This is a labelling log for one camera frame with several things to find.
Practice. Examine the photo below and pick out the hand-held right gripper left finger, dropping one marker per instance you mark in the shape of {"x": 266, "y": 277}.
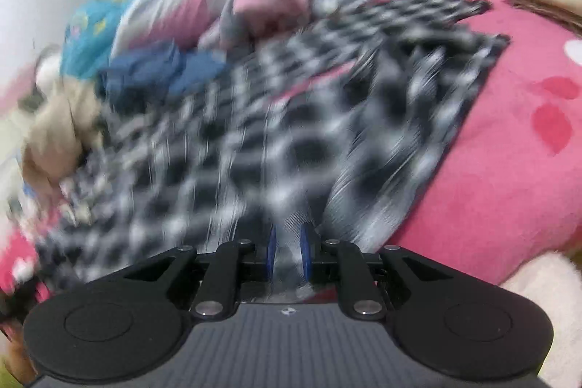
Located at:
{"x": 271, "y": 254}

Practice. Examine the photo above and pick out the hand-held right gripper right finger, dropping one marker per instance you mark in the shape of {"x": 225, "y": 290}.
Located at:
{"x": 305, "y": 254}

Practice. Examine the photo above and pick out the black white plaid pants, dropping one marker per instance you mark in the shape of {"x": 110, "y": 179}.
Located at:
{"x": 273, "y": 120}

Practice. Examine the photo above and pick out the blue jeans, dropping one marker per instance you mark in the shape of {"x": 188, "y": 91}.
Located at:
{"x": 150, "y": 74}

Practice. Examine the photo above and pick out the pink floral fleece blanket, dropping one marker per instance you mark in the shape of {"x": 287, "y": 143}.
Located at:
{"x": 523, "y": 188}

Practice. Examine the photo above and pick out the white fleece clothing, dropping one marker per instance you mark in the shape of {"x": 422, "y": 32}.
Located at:
{"x": 545, "y": 301}

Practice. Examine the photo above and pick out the beige garment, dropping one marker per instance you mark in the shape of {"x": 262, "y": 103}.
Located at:
{"x": 54, "y": 133}

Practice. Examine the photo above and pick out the teal garment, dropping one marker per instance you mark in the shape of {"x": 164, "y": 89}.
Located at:
{"x": 86, "y": 33}

